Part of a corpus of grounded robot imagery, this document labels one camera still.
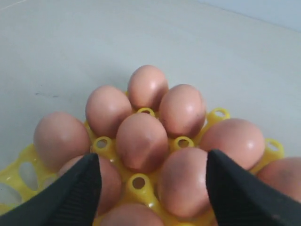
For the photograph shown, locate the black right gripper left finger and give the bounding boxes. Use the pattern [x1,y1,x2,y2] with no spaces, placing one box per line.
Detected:
[0,153,101,226]

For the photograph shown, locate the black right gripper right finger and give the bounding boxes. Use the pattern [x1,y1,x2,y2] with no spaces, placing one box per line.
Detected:
[206,149,301,226]

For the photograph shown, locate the brown egg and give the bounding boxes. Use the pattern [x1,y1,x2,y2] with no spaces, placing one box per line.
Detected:
[116,113,169,173]
[256,157,301,202]
[33,112,91,172]
[158,84,206,138]
[57,155,123,217]
[100,203,164,226]
[127,65,169,111]
[157,147,209,218]
[85,85,132,138]
[199,118,265,170]

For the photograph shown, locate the yellow plastic egg tray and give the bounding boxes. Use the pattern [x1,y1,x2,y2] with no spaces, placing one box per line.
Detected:
[0,91,285,226]

